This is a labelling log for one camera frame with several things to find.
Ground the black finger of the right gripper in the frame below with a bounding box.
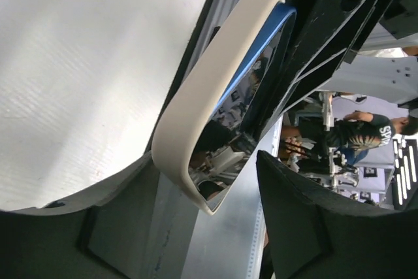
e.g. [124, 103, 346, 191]
[254, 0, 391, 135]

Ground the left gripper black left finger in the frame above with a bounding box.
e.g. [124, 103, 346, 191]
[1, 154, 159, 278]

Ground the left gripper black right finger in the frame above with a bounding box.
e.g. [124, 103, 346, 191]
[256, 151, 417, 278]

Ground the clear translucent phone case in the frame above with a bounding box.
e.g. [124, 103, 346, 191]
[152, 0, 295, 215]

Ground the dark blue phone case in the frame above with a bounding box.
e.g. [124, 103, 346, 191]
[187, 1, 298, 213]

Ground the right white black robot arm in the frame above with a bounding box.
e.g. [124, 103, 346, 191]
[244, 0, 417, 138]

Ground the person in black shirt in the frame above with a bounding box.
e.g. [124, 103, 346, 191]
[280, 110, 417, 154]

